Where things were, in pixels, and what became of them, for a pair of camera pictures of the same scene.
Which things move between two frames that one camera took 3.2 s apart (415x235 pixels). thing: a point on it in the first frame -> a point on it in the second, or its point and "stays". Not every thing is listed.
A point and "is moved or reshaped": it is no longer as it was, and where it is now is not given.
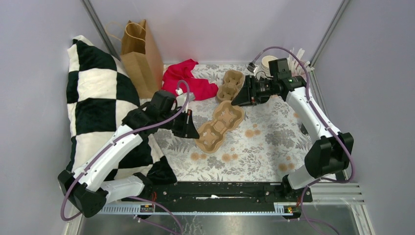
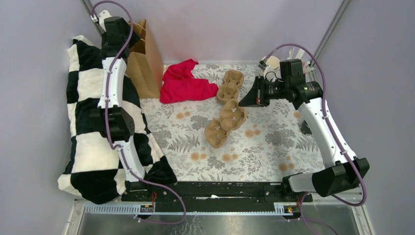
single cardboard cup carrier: (226, 115) is moved or reshaped
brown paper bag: (141, 62) stays
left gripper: (188, 129) -> (126, 27)
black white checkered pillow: (100, 93) stays
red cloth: (175, 73) stays
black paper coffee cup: (303, 129) stays
